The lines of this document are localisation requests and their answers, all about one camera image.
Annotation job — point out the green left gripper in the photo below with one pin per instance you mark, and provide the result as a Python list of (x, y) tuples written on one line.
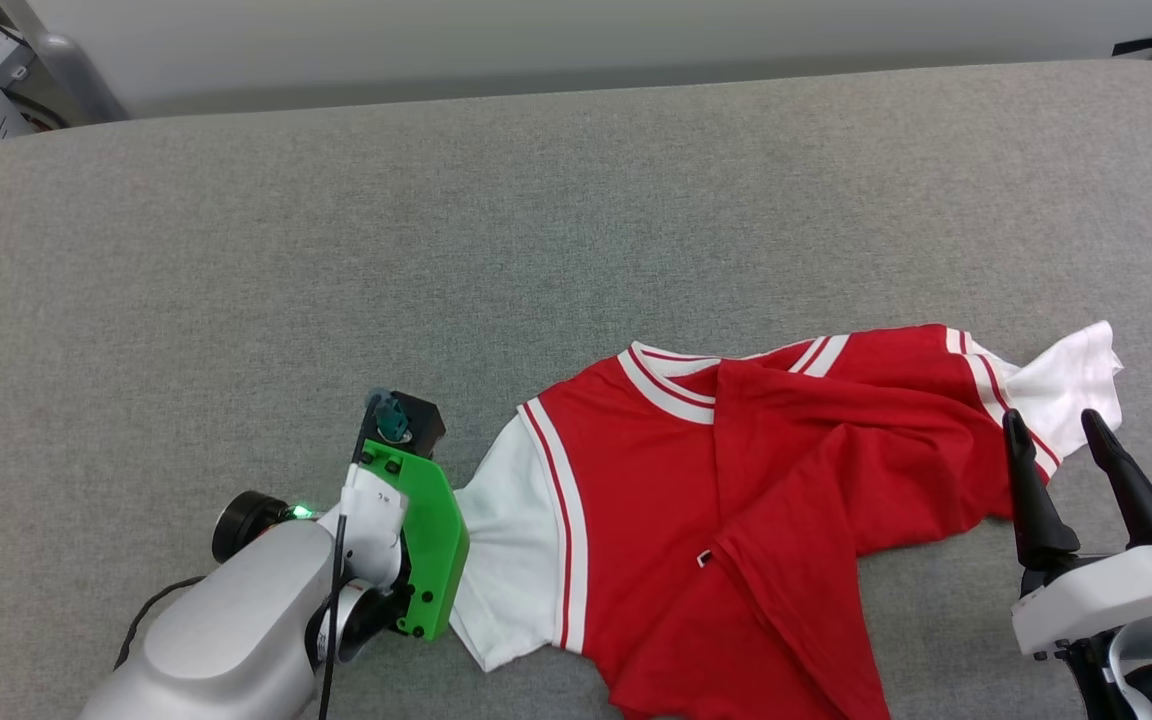
[(431, 540)]

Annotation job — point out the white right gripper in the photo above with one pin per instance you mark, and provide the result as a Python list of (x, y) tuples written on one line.
[(1106, 595)]

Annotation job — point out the red and white t-shirt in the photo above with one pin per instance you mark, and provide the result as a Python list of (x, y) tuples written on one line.
[(736, 500)]

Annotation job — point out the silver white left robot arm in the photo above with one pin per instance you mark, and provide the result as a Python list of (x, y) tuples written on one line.
[(236, 620)]

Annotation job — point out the grey fabric sofa cushion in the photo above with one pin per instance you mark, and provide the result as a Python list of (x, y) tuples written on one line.
[(236, 250)]

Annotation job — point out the white partition panel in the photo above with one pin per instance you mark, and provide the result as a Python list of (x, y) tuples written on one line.
[(536, 40)]

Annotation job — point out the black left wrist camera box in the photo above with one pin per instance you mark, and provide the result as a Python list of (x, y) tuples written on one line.
[(423, 420)]

